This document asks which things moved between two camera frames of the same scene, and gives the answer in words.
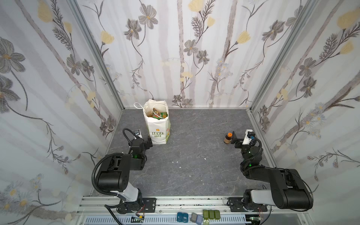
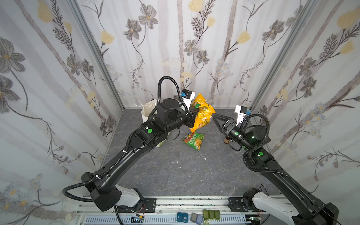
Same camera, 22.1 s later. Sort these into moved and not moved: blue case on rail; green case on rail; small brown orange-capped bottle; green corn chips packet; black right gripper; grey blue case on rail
Moved: green corn chips packet; black right gripper
Not moved: green case on rail; grey blue case on rail; small brown orange-capped bottle; blue case on rail
